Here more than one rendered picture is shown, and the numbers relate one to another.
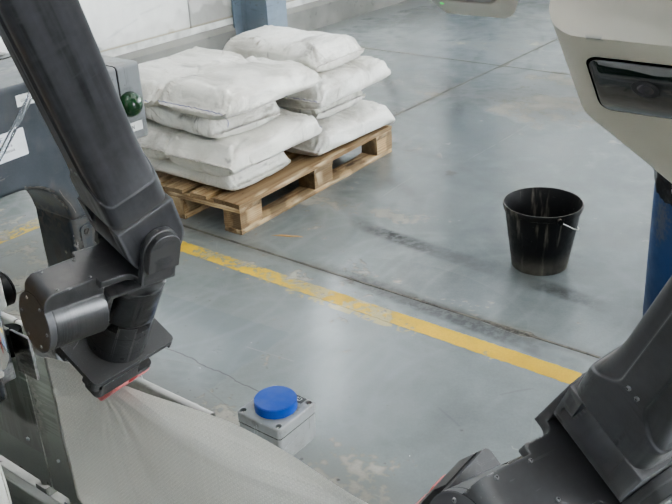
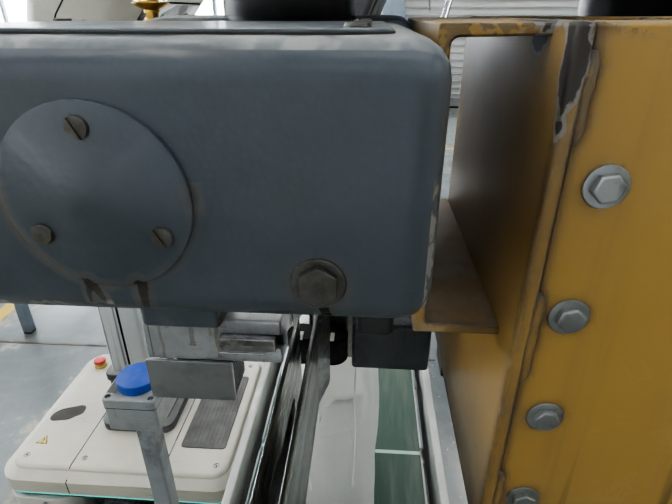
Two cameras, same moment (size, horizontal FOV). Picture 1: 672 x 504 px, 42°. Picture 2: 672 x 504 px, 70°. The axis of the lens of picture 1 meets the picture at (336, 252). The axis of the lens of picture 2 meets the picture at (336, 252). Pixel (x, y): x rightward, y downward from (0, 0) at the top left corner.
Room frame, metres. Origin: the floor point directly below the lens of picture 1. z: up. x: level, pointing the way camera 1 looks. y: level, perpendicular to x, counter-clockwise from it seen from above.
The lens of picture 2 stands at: (1.08, 0.73, 1.34)
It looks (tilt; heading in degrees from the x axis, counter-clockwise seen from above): 26 degrees down; 235
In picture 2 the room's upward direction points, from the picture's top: straight up
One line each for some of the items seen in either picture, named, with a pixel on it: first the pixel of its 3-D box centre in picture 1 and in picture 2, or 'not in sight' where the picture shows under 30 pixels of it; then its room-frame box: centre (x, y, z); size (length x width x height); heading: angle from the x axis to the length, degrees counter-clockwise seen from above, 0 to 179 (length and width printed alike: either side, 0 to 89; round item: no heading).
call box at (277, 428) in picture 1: (277, 423); (142, 397); (1.00, 0.09, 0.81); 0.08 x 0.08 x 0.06; 51
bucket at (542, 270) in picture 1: (541, 233); not in sight; (2.99, -0.78, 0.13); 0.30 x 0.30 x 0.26
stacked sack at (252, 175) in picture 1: (209, 157); not in sight; (3.83, 0.56, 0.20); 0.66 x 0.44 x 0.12; 51
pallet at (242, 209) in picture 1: (258, 160); not in sight; (4.12, 0.37, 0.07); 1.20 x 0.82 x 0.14; 143
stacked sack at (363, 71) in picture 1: (322, 78); not in sight; (4.24, 0.02, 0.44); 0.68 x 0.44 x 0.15; 141
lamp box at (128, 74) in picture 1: (107, 99); not in sight; (1.00, 0.26, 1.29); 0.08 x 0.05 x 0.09; 51
